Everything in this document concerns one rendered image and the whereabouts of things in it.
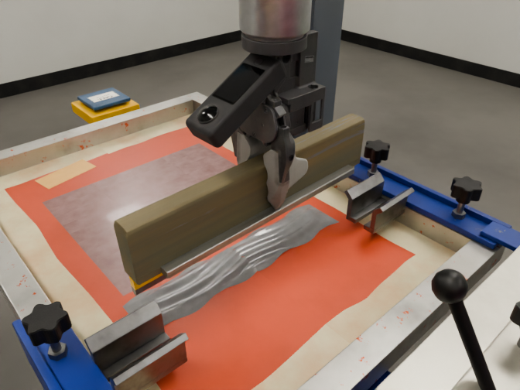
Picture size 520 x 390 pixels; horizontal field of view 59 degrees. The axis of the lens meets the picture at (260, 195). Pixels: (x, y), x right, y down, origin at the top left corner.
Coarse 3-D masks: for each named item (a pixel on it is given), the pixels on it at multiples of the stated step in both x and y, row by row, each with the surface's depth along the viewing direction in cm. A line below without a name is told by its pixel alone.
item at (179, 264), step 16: (336, 176) 65; (304, 192) 62; (320, 192) 64; (272, 208) 59; (288, 208) 60; (240, 224) 57; (256, 224) 57; (224, 240) 54; (192, 256) 52; (176, 272) 51
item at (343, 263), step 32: (128, 160) 94; (160, 160) 94; (192, 160) 94; (224, 160) 94; (160, 192) 84; (352, 224) 76; (288, 256) 70; (320, 256) 70; (352, 256) 70; (384, 256) 70; (288, 288) 64; (320, 288) 64; (352, 288) 64; (320, 320) 60
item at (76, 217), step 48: (48, 192) 84; (96, 192) 84; (144, 192) 84; (48, 240) 73; (96, 240) 73; (96, 288) 64; (240, 288) 64; (192, 336) 57; (240, 336) 57; (288, 336) 57; (192, 384) 52; (240, 384) 52
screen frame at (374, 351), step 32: (192, 96) 113; (96, 128) 98; (128, 128) 103; (0, 160) 87; (32, 160) 92; (416, 224) 74; (0, 256) 65; (480, 256) 65; (0, 288) 63; (32, 288) 59; (416, 288) 59; (384, 320) 55; (416, 320) 55; (352, 352) 51; (384, 352) 51; (320, 384) 48; (352, 384) 48
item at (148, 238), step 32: (320, 128) 63; (352, 128) 65; (256, 160) 57; (320, 160) 63; (352, 160) 68; (192, 192) 51; (224, 192) 53; (256, 192) 56; (288, 192) 61; (128, 224) 46; (160, 224) 48; (192, 224) 51; (224, 224) 55; (128, 256) 48; (160, 256) 50
